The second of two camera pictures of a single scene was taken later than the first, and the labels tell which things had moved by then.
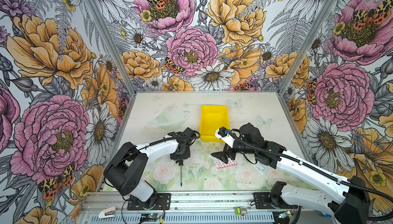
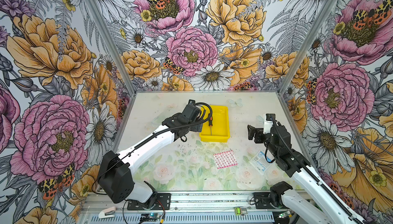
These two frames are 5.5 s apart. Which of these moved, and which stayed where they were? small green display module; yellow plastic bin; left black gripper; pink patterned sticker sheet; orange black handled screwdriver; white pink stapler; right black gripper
Moved: orange black handled screwdriver; right black gripper; left black gripper
Stayed: small green display module; pink patterned sticker sheet; white pink stapler; yellow plastic bin
